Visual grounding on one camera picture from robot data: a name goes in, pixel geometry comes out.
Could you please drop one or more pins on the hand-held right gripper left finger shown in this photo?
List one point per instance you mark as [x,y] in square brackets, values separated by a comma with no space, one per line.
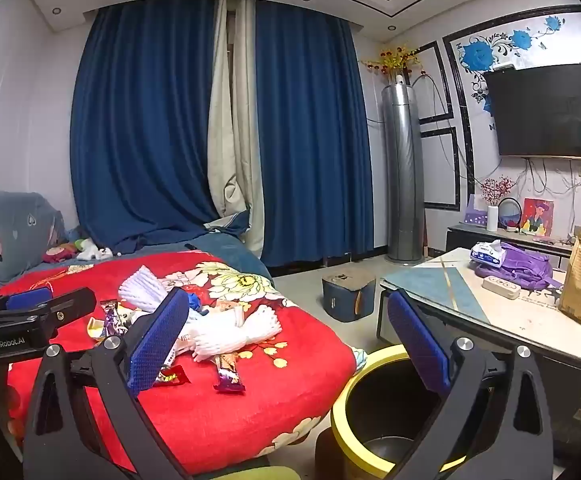
[155,345]

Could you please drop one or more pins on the purple and white wrapper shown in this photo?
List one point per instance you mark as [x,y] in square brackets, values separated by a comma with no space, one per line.
[114,322]

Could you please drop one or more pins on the black remote control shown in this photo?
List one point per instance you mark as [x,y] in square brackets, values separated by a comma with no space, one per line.
[191,246]

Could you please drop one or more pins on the blue flower wall decal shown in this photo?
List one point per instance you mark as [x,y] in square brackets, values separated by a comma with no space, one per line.
[477,55]

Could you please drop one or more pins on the purple foil snack wrapper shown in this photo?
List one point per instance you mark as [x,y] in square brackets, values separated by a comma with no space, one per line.
[228,372]

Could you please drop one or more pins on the colourful portrait painting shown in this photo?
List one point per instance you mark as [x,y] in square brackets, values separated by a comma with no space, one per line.
[537,217]

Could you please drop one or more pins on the black wall television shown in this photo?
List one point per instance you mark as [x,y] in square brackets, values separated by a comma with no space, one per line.
[550,110]

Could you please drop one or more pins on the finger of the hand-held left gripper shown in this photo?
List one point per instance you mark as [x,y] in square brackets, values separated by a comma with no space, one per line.
[28,299]
[60,316]

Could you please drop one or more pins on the beige curtain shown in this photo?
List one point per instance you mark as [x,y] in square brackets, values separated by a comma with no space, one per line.
[235,135]

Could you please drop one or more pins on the white foam net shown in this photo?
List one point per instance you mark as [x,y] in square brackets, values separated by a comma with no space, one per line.
[143,285]
[215,342]
[265,325]

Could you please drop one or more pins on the red and green plush toy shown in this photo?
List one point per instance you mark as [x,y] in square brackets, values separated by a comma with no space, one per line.
[63,252]

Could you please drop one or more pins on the blue plastic bag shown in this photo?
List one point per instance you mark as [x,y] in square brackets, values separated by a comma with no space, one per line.
[195,302]

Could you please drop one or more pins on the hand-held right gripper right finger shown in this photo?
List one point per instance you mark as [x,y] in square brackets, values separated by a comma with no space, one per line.
[418,340]

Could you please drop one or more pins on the white plush toy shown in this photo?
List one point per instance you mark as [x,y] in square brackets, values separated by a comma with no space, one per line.
[90,250]

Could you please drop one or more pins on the grey heart-print sofa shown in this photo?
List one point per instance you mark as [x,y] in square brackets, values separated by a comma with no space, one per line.
[15,230]

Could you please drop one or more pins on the silver tower air conditioner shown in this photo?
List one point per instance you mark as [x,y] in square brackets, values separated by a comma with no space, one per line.
[404,170]

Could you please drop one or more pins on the round framed ornament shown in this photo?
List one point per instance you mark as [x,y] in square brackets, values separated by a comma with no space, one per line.
[510,220]

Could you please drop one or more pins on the yellow artificial flowers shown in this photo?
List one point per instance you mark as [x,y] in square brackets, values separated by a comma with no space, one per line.
[393,57]

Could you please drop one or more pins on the yellow-rimmed black trash can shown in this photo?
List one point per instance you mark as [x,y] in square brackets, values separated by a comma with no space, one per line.
[370,410]

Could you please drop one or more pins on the blue quilt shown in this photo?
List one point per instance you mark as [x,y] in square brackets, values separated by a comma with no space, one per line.
[235,255]

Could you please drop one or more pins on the red floral blanket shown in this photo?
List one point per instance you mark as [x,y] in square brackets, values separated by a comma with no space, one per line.
[195,410]

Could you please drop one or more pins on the blue storage stool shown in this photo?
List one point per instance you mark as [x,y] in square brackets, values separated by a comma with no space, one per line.
[343,300]

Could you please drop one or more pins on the black television cabinet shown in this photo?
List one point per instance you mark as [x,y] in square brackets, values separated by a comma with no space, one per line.
[463,240]

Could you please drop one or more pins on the blue curtain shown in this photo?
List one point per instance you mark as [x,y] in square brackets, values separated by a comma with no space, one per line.
[140,135]
[310,135]

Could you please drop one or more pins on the purple bag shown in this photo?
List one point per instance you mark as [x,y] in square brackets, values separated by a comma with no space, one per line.
[520,260]

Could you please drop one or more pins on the person's green-clad leg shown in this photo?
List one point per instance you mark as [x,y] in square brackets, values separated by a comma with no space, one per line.
[255,474]

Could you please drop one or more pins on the red and white wrapper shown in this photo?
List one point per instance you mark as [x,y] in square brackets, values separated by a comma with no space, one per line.
[173,375]

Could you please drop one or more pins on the white power strip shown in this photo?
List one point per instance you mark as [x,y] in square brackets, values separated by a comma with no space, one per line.
[501,287]

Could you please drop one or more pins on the white vase with red flowers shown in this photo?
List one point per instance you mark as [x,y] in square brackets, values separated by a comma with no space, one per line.
[492,217]

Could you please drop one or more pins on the marble coffee table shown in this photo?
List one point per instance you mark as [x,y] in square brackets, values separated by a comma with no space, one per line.
[520,315]

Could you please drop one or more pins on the purple card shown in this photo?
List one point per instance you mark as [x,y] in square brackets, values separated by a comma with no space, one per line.
[472,215]

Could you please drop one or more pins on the white tissue pack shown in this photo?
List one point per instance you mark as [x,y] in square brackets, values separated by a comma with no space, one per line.
[485,253]

